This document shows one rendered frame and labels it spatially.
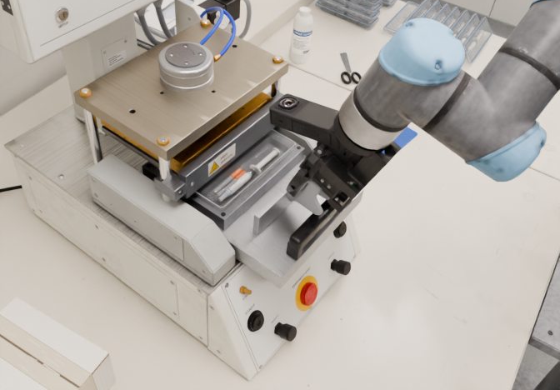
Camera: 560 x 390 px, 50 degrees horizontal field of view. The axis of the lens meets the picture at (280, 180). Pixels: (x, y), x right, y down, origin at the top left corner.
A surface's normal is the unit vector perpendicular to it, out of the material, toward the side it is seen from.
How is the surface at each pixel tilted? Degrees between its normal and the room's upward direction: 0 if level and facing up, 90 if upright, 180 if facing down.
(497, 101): 44
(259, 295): 65
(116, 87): 0
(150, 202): 0
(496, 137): 56
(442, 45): 20
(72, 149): 0
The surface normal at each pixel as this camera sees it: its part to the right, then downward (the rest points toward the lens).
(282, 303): 0.76, 0.14
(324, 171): -0.60, 0.54
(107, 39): 0.80, 0.48
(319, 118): -0.06, -0.75
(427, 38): 0.35, -0.49
